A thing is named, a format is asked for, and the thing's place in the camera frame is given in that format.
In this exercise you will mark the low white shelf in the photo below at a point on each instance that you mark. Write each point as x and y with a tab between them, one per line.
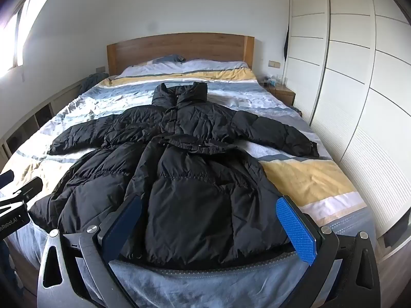
38	115

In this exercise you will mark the black puffer coat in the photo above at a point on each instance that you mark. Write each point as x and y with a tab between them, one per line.
192	183

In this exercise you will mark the wooden headboard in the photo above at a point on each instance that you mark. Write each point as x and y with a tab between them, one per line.
179	46

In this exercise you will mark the dark blue pillow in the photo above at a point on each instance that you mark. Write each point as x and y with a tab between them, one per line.
170	58

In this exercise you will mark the grey blue bed sheet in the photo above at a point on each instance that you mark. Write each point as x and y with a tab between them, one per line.
192	285

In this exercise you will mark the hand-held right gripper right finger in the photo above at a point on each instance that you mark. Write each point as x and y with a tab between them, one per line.
297	227

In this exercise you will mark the window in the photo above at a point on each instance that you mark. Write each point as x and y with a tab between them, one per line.
12	38

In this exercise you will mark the wooden nightstand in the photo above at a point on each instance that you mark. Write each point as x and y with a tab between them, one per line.
284	94

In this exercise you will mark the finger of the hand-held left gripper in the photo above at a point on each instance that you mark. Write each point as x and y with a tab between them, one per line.
5	178
29	191

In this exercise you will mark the dark cloth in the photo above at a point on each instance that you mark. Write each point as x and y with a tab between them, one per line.
93	82

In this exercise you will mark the striped duvet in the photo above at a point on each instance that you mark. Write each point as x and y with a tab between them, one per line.
305	179

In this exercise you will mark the white wardrobe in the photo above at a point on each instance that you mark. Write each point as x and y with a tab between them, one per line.
353	86

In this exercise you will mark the wall switch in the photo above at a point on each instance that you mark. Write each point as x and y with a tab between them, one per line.
100	69
274	64

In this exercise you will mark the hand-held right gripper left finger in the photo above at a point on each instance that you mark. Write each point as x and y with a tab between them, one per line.
123	227

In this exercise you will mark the striped pillow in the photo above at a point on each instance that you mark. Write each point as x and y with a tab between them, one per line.
208	65

